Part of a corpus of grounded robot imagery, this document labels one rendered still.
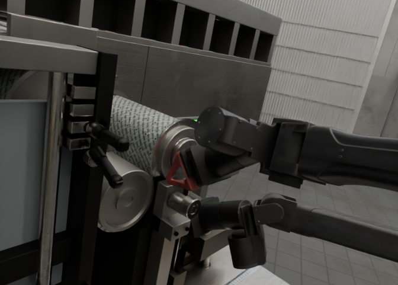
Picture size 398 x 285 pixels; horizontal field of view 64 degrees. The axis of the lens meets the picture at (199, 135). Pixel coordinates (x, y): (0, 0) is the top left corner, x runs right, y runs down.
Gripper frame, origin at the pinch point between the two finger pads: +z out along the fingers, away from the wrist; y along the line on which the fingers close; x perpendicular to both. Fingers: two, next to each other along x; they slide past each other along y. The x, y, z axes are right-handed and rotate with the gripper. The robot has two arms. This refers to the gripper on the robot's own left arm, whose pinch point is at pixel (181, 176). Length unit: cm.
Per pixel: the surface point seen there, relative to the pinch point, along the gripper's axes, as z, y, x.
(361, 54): 71, 607, 130
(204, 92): 24, 49, 29
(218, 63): 17, 54, 37
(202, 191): 72, 81, -4
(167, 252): 11.0, 0.0, -13.0
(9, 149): -11.4, -31.0, 5.7
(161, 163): 2.4, -1.6, 3.5
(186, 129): -1.8, 3.8, 8.3
